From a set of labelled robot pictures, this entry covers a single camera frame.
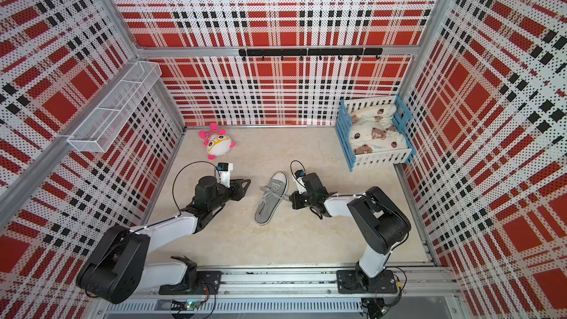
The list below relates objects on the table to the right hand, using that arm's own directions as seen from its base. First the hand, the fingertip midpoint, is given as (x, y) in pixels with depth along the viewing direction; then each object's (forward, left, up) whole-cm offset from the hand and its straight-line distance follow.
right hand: (294, 196), depth 93 cm
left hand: (+3, +17, +9) cm, 20 cm away
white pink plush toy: (+26, +38, +7) cm, 46 cm away
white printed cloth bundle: (+31, -38, +9) cm, 50 cm away
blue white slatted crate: (+33, -53, +12) cm, 63 cm away
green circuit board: (-38, +33, +1) cm, 50 cm away
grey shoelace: (+3, +9, +3) cm, 10 cm away
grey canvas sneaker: (-6, +11, +3) cm, 12 cm away
